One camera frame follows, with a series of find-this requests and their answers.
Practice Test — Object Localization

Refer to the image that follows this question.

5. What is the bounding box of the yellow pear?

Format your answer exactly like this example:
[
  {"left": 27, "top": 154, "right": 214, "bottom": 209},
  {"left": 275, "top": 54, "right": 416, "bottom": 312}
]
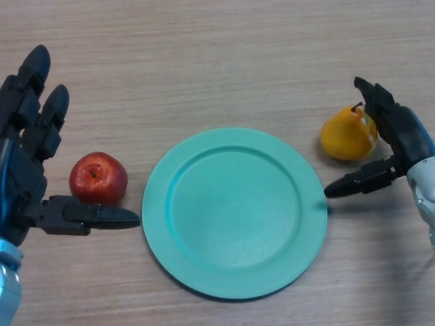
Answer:
[{"left": 321, "top": 102, "right": 379, "bottom": 162}]

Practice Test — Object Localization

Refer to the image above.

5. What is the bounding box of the green round plate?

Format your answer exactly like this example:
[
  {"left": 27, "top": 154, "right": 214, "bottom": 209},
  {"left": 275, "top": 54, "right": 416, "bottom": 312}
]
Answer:
[{"left": 141, "top": 127, "right": 328, "bottom": 302}]

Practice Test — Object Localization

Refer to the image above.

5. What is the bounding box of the red apple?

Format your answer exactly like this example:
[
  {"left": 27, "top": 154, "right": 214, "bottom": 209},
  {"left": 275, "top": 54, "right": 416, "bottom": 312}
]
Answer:
[{"left": 69, "top": 151, "right": 128, "bottom": 207}]

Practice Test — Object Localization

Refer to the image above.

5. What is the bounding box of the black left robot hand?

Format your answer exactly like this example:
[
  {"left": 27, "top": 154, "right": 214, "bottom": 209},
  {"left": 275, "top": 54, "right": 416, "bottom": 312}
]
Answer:
[{"left": 0, "top": 44, "right": 141, "bottom": 247}]

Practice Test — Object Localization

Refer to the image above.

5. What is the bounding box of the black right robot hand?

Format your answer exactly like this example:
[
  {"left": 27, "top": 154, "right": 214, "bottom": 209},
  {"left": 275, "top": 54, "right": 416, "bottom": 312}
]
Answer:
[{"left": 324, "top": 76, "right": 435, "bottom": 199}]

